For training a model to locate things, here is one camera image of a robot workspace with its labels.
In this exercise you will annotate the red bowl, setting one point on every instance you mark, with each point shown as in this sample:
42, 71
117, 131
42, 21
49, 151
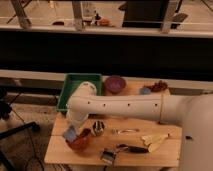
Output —
81, 142

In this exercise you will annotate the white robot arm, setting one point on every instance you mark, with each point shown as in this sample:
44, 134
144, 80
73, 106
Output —
193, 113

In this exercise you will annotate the purple bowl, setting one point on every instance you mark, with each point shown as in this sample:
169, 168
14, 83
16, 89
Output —
115, 84

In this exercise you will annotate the green plastic tray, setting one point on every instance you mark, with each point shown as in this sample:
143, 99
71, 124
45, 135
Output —
72, 82

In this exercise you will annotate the small metal cup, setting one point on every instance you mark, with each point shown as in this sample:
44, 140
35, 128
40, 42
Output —
98, 128

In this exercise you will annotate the metal spoon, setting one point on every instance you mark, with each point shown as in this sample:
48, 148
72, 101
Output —
121, 131

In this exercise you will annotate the dark red grape bunch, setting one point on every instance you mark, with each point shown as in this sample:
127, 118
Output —
158, 86

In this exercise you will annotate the black chair base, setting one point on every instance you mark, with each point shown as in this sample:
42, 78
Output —
5, 110

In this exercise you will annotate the black handled spatula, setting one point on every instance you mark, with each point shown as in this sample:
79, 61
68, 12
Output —
131, 149

